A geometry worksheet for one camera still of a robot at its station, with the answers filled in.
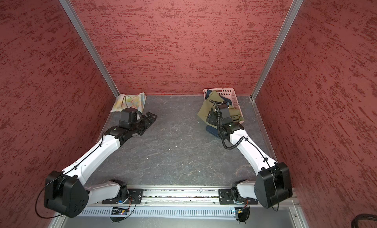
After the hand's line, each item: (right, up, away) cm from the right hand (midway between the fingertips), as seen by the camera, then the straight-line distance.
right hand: (213, 118), depth 85 cm
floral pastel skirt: (-65, +11, +23) cm, 70 cm away
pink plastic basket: (+20, +19, +36) cm, 45 cm away
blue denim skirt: (0, -8, +8) cm, 11 cm away
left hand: (-35, -2, -2) cm, 35 cm away
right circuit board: (+13, -46, -14) cm, 50 cm away
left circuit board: (-49, -46, -13) cm, 69 cm away
